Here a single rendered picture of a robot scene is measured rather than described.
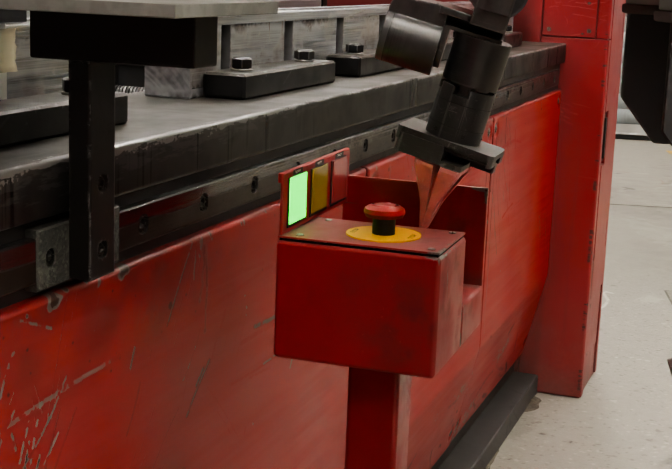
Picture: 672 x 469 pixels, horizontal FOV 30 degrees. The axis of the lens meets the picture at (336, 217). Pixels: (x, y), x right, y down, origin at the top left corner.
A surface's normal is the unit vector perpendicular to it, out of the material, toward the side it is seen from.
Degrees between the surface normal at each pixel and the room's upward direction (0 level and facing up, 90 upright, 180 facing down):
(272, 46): 90
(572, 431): 0
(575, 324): 90
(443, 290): 90
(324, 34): 90
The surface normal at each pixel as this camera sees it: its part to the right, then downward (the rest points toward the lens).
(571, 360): -0.35, 0.17
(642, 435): 0.04, -0.98
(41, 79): 0.93, 0.11
